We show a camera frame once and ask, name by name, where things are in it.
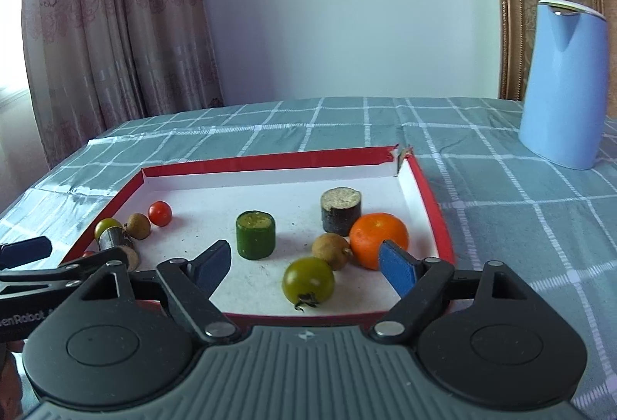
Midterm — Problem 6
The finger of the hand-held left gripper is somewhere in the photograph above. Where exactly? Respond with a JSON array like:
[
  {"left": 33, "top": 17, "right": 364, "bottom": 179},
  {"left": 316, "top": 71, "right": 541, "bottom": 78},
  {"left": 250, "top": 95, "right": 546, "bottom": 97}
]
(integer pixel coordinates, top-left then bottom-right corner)
[
  {"left": 0, "top": 249, "right": 131, "bottom": 298},
  {"left": 0, "top": 237, "right": 53, "bottom": 270}
]

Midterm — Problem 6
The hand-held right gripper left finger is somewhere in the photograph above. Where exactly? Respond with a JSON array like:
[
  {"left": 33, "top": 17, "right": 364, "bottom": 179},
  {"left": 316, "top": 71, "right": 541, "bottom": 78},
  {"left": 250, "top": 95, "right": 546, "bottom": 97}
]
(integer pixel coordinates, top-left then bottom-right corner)
[{"left": 79, "top": 240, "right": 242, "bottom": 344}]

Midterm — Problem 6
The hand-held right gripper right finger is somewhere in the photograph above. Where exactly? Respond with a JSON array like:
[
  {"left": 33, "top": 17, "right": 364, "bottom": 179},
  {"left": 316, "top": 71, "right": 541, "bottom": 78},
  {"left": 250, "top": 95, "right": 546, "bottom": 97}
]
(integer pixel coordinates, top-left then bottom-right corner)
[{"left": 369, "top": 241, "right": 541, "bottom": 346}]

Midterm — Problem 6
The orange mandarin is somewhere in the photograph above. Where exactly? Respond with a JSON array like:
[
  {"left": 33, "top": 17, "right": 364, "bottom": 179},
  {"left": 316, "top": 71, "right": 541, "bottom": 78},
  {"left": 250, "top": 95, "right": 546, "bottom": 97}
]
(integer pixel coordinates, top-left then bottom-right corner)
[{"left": 349, "top": 212, "right": 410, "bottom": 270}]

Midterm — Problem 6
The green cucumber piece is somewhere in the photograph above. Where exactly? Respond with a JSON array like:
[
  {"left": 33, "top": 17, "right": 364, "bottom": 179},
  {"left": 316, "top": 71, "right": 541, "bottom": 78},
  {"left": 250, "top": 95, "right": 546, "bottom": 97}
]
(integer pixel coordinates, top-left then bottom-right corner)
[{"left": 236, "top": 210, "right": 276, "bottom": 261}]

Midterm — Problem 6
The red cardboard tray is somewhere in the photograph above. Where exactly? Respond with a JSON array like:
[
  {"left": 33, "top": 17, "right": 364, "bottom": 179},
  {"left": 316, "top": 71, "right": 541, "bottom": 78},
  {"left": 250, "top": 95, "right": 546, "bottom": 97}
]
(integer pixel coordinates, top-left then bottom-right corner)
[{"left": 58, "top": 145, "right": 456, "bottom": 319}]

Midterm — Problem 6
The brown longan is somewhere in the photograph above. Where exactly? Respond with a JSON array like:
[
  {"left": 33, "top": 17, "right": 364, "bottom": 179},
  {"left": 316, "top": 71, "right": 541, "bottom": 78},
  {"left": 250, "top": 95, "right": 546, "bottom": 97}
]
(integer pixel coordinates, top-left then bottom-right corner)
[
  {"left": 125, "top": 213, "right": 152, "bottom": 240},
  {"left": 311, "top": 233, "right": 354, "bottom": 271}
]

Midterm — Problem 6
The purple sugarcane piece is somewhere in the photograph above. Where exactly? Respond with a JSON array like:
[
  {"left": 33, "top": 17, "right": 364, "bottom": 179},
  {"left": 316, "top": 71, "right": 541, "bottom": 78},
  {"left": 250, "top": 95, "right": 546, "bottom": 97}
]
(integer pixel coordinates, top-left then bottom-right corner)
[{"left": 99, "top": 227, "right": 140, "bottom": 272}]

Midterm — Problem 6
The large green tomato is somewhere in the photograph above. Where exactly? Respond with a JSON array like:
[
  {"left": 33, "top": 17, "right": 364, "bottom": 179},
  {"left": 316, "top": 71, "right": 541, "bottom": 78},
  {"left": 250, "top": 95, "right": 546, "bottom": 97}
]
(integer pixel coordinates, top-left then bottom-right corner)
[{"left": 282, "top": 257, "right": 335, "bottom": 310}]

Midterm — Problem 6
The dark sugarcane piece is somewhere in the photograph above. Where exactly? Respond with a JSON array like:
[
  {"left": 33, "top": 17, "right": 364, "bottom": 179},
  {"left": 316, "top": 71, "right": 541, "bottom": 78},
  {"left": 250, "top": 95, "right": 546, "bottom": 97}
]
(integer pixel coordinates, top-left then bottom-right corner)
[{"left": 321, "top": 187, "right": 362, "bottom": 237}]

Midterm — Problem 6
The small green tomato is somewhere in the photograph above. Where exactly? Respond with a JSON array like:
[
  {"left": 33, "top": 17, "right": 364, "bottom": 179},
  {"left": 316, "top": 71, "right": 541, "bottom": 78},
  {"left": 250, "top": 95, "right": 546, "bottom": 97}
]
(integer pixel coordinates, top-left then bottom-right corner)
[{"left": 94, "top": 218, "right": 123, "bottom": 243}]

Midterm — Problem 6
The pink patterned curtain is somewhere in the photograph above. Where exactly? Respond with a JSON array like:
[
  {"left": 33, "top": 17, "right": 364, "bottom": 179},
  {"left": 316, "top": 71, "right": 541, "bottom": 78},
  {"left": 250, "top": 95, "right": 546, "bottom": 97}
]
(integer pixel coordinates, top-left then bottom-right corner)
[{"left": 22, "top": 0, "right": 225, "bottom": 170}]

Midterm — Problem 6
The blue electric kettle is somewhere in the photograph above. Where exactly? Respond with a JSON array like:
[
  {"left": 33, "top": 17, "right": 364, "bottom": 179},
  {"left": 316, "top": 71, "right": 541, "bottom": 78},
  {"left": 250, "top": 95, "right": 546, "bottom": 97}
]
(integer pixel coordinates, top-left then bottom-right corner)
[{"left": 519, "top": 0, "right": 608, "bottom": 170}]

